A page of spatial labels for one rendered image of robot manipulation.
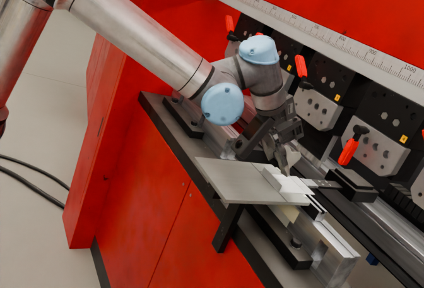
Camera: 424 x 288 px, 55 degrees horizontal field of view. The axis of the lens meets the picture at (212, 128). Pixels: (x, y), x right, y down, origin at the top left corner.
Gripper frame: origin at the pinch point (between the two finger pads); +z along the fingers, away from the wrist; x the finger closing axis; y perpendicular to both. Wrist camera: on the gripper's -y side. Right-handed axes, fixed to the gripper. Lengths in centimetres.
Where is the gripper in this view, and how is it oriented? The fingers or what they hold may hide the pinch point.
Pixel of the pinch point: (277, 167)
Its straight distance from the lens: 104.8
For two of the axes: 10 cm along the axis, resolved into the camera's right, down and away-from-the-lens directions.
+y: 8.6, -4.6, 1.9
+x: -4.3, -4.7, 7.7
